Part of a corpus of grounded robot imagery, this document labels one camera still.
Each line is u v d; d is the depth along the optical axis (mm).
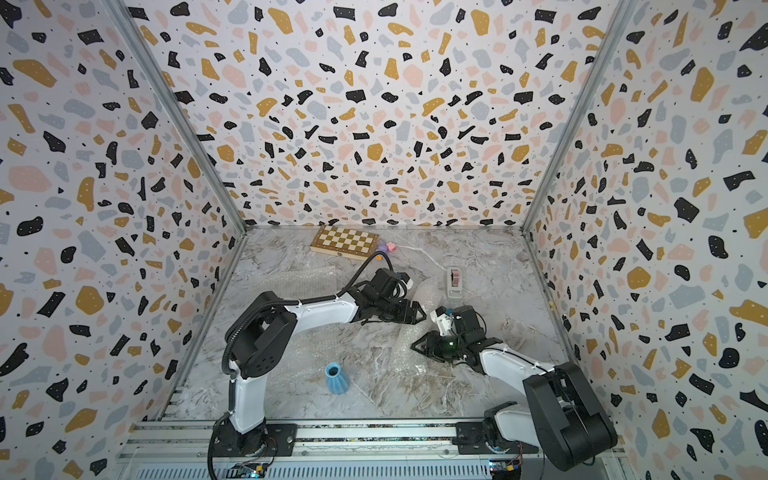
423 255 1137
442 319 835
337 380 746
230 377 540
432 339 795
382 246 1132
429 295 907
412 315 821
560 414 427
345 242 1134
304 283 1036
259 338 508
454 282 1013
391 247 1132
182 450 731
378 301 746
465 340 702
